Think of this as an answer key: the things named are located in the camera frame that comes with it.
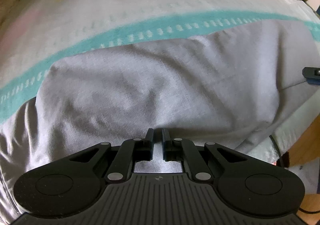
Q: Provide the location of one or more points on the grey pants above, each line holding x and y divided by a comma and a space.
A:
234, 87

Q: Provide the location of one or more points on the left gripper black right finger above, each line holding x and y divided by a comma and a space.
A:
201, 163

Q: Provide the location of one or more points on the pastel striped bed blanket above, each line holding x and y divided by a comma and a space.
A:
37, 33

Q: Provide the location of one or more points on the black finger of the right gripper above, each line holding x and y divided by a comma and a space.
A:
312, 75

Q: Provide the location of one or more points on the wooden bedside furniture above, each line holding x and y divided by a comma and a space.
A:
304, 162

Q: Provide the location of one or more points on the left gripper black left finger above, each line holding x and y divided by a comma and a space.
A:
116, 163

